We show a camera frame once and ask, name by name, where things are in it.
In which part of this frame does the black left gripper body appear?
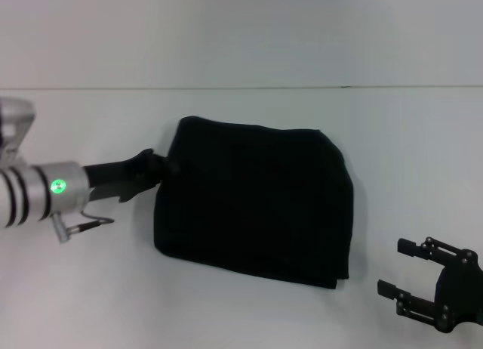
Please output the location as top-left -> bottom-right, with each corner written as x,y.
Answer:
82,147 -> 162,204

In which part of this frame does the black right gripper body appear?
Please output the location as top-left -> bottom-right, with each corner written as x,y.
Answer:
432,249 -> 483,333

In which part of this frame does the black shirt with FREE print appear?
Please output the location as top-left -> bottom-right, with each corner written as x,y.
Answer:
152,116 -> 356,291

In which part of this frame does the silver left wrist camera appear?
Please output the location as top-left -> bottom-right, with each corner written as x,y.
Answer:
0,97 -> 37,168

